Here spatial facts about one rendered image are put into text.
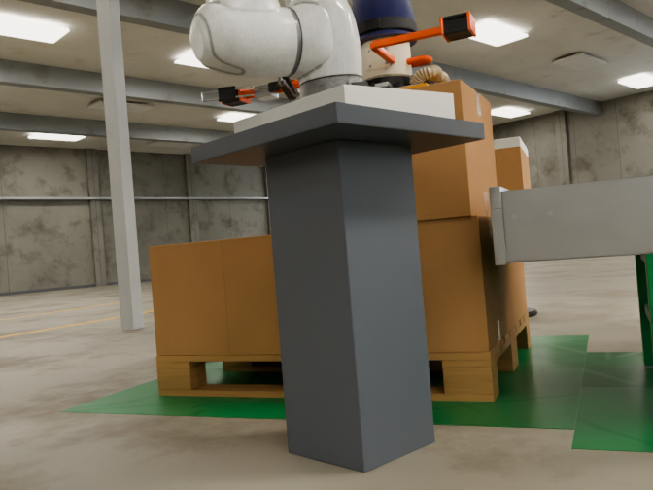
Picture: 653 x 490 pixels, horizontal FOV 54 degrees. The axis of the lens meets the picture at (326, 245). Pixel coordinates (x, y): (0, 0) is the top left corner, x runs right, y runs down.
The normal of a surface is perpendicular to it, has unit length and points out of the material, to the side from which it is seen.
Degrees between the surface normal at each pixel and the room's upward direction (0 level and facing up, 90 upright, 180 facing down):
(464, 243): 90
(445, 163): 90
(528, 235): 90
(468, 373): 90
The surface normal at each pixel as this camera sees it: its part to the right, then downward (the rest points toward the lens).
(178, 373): -0.40, 0.02
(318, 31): 0.41, -0.01
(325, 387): -0.72, 0.05
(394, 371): 0.69, -0.06
